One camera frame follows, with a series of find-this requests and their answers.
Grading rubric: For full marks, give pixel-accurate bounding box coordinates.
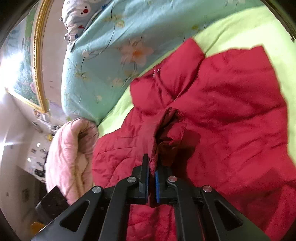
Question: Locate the red puffer jacket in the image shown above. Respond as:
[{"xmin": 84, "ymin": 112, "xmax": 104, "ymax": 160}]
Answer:
[{"xmin": 92, "ymin": 39, "xmax": 295, "ymax": 240}]

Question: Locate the pink quilted blanket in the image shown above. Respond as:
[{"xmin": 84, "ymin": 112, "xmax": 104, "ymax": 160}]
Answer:
[{"xmin": 45, "ymin": 118, "xmax": 99, "ymax": 205}]

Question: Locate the orange yellow storage box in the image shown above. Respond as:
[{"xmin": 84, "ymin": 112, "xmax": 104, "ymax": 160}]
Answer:
[{"xmin": 30, "ymin": 221, "xmax": 45, "ymax": 236}]

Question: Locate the teal floral duvet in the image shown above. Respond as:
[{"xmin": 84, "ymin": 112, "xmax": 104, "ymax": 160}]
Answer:
[{"xmin": 61, "ymin": 0, "xmax": 262, "ymax": 123}]

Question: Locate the gold framed landscape painting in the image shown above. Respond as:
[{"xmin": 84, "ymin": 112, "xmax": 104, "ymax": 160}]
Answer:
[{"xmin": 1, "ymin": 1, "xmax": 53, "ymax": 113}]

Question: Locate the cartoon print pillow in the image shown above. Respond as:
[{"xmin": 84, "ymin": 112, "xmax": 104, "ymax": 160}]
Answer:
[{"xmin": 60, "ymin": 0, "xmax": 110, "ymax": 44}]

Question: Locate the lime green bed sheet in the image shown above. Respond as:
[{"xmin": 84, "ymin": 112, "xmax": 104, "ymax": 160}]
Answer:
[{"xmin": 97, "ymin": 5, "xmax": 296, "ymax": 160}]

